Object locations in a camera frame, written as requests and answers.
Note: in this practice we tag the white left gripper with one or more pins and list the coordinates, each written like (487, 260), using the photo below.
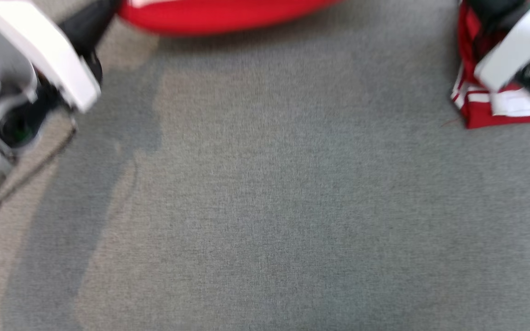
(53, 55)

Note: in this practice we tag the grey fabric covered table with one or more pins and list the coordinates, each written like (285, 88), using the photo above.
(265, 193)

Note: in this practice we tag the red shorts white stripes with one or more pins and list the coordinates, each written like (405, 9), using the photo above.
(223, 18)

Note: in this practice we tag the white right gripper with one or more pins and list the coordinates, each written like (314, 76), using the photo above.
(518, 50)

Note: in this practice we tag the red jersey shirt white sleeves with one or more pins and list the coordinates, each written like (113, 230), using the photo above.
(481, 115)

